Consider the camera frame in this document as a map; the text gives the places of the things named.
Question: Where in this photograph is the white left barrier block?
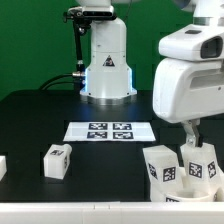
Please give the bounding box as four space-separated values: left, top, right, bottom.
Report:
0 156 7 181

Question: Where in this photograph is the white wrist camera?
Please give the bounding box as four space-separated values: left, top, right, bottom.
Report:
159 24 224 61

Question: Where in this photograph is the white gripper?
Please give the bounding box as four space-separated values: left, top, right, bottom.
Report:
153 58 224 147

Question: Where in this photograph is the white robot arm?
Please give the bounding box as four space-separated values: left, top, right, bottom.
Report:
78 0 224 147

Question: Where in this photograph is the black cable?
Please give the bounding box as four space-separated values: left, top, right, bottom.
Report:
38 73 76 92

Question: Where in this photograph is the white front barrier wall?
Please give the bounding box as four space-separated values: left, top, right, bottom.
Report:
0 202 224 224

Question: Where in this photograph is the white marker sheet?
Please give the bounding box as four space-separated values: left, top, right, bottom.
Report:
64 122 155 142

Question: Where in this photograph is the black camera on stand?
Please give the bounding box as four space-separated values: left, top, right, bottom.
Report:
63 6 116 77

